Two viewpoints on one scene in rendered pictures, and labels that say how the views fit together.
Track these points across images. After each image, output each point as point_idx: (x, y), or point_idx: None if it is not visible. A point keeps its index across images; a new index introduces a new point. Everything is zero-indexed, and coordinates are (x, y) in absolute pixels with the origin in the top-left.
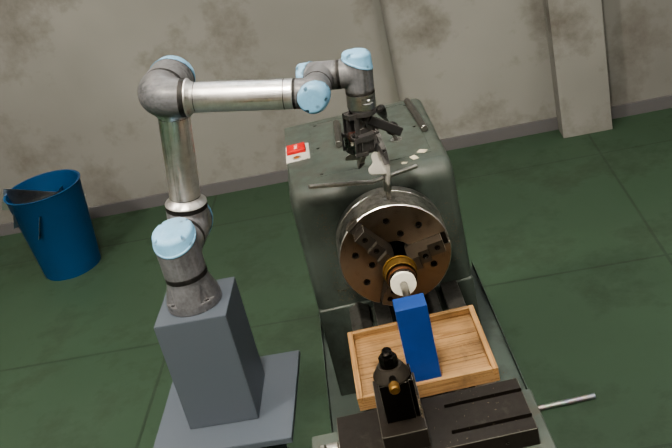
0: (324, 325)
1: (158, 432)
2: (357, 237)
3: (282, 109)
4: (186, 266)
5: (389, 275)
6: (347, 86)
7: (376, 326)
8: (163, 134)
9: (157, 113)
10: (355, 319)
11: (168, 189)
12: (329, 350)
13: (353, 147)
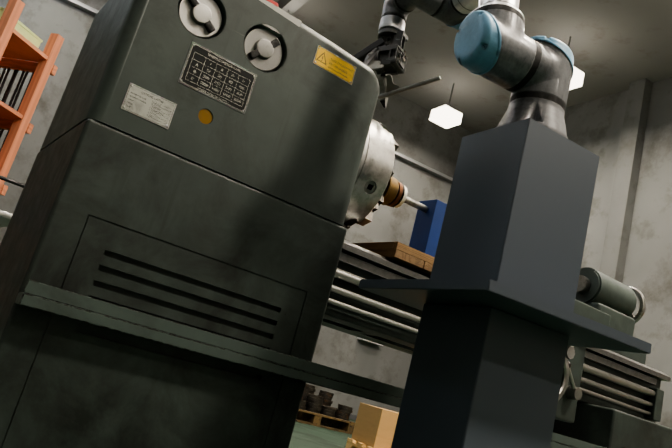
0: (341, 250)
1: (610, 327)
2: (396, 143)
3: (470, 9)
4: None
5: (402, 185)
6: (407, 14)
7: (378, 242)
8: None
9: None
10: (347, 242)
11: None
12: (330, 291)
13: (403, 63)
